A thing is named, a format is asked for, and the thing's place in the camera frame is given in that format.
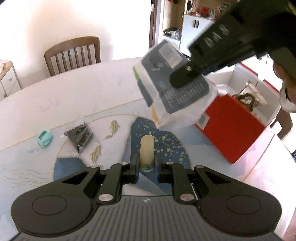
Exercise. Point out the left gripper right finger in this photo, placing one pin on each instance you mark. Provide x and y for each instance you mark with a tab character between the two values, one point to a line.
165	171

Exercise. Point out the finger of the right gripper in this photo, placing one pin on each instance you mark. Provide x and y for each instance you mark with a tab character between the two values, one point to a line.
196	71

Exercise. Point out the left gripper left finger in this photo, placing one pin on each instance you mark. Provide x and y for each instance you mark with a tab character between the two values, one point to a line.
124	172

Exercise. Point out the white and dark carton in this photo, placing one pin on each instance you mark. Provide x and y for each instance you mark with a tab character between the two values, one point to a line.
171	108

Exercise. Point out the cream eraser bar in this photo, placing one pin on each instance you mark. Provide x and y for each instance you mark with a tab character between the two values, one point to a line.
146	159

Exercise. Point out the mint green small dispenser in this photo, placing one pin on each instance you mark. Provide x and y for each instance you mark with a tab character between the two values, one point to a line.
44	138

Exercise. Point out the right human hand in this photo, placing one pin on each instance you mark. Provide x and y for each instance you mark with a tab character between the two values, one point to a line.
287	91

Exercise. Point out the white shoe cabinet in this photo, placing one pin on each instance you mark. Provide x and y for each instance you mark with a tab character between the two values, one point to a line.
192	28

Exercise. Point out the red shoe box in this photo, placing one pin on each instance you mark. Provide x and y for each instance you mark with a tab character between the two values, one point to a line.
227	123

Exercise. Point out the beige patterned pouch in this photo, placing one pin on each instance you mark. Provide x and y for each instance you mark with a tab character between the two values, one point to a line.
251	89

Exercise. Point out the dark wooden door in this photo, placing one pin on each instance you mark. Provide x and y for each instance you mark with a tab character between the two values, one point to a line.
153	23

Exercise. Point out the blue illustrated table mat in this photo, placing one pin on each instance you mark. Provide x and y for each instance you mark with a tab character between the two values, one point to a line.
26	165

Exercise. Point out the brown wooden chair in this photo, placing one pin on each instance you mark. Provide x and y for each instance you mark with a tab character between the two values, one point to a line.
72	54

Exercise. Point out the white drawer sideboard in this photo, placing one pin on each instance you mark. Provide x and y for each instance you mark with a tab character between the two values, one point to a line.
9	81

